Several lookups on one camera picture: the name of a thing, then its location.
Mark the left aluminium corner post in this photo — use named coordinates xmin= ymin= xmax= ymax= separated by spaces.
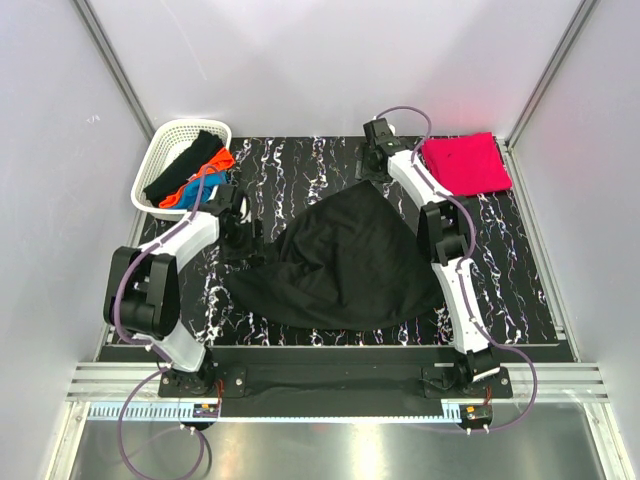
xmin=71 ymin=0 xmax=155 ymax=140

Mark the aluminium frame rail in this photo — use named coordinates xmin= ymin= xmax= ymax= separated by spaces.
xmin=66 ymin=362 xmax=608 ymax=403

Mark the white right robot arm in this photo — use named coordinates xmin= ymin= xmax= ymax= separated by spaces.
xmin=359 ymin=140 xmax=491 ymax=355

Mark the aluminium corner post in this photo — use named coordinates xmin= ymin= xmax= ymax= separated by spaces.
xmin=71 ymin=0 xmax=155 ymax=140
xmin=505 ymin=0 xmax=600 ymax=149

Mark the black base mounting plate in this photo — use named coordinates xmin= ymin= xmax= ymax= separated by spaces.
xmin=159 ymin=346 xmax=513 ymax=421

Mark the right aluminium corner post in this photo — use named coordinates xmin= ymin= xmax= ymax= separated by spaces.
xmin=505 ymin=0 xmax=600 ymax=149

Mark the blue t shirt in basket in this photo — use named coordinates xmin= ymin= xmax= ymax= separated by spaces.
xmin=172 ymin=172 xmax=227 ymax=209

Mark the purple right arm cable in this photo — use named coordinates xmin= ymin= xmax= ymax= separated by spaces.
xmin=374 ymin=104 xmax=539 ymax=434

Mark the black t shirt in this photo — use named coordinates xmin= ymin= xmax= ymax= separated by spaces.
xmin=225 ymin=181 xmax=444 ymax=331
xmin=143 ymin=130 xmax=224 ymax=207

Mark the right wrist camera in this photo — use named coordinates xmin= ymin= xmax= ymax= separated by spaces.
xmin=363 ymin=118 xmax=412 ymax=155

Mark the white plastic basket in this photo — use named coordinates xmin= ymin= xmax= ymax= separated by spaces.
xmin=130 ymin=118 xmax=233 ymax=223

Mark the black t shirt in basket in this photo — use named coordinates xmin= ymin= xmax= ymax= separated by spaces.
xmin=143 ymin=130 xmax=224 ymax=207

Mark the orange t shirt in basket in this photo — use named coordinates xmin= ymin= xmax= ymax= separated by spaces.
xmin=159 ymin=148 xmax=235 ymax=210

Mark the folded pink t shirt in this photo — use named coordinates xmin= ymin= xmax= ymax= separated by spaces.
xmin=422 ymin=132 xmax=512 ymax=196

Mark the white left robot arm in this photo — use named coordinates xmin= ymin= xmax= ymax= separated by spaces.
xmin=103 ymin=210 xmax=264 ymax=396

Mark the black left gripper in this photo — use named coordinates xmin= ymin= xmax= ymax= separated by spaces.
xmin=220 ymin=218 xmax=265 ymax=268

